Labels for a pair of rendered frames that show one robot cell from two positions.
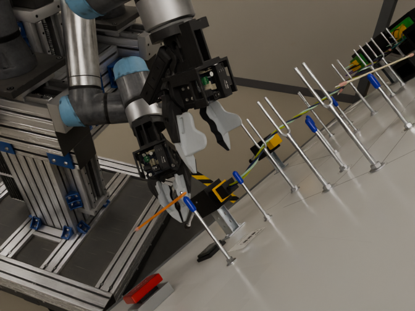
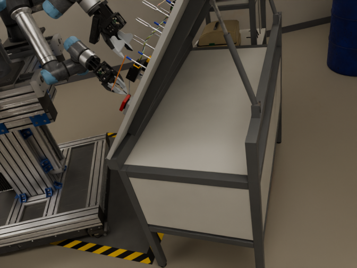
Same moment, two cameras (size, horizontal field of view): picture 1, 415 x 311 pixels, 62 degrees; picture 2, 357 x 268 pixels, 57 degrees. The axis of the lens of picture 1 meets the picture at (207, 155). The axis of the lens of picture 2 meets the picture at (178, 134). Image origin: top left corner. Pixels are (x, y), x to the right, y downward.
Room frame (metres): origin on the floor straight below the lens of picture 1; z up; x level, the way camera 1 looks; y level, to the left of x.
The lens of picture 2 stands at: (-0.81, 0.25, 1.74)
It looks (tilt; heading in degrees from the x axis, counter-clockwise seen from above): 38 degrees down; 343
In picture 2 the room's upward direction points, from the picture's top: 14 degrees counter-clockwise
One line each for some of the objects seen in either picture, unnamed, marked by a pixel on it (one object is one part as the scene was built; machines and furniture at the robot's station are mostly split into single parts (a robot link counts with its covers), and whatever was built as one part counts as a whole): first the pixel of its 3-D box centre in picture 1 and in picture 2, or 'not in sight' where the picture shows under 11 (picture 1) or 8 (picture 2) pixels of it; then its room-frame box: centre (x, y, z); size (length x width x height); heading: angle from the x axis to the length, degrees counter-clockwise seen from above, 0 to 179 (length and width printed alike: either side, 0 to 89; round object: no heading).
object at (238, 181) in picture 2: not in sight; (222, 151); (0.52, -0.41, 0.40); 1.18 x 0.60 x 0.80; 137
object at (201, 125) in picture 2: not in sight; (220, 125); (0.52, -0.41, 0.60); 1.17 x 0.58 x 0.40; 137
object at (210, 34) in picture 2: not in sight; (218, 38); (1.23, -0.85, 0.76); 0.30 x 0.21 x 0.20; 50
